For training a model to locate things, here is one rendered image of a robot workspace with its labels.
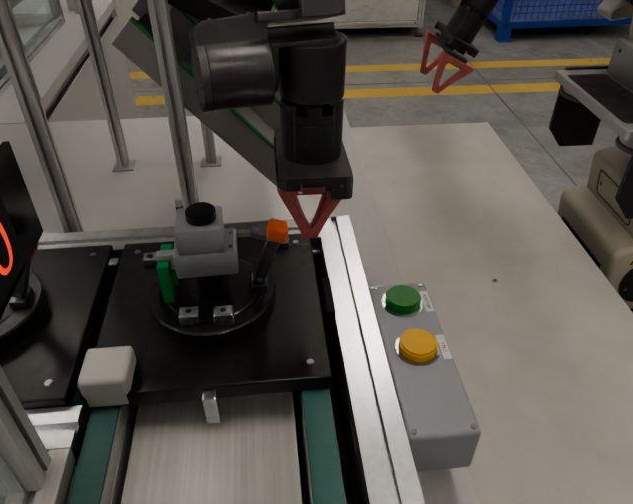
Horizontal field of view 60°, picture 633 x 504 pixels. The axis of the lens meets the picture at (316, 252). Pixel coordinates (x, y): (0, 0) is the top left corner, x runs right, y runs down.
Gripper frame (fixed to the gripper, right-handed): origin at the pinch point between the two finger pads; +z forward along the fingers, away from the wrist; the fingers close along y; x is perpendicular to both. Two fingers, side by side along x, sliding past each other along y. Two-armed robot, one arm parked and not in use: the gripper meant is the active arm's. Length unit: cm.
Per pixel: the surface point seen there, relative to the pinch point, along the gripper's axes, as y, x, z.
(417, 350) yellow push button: 9.4, 10.2, 9.0
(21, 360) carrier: 6.4, -29.9, 9.9
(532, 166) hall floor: -190, 133, 101
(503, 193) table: -36, 39, 19
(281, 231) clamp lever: 0.8, -3.0, -0.5
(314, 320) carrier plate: 3.9, 0.2, 9.3
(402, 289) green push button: 0.2, 10.8, 8.9
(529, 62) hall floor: -337, 194, 98
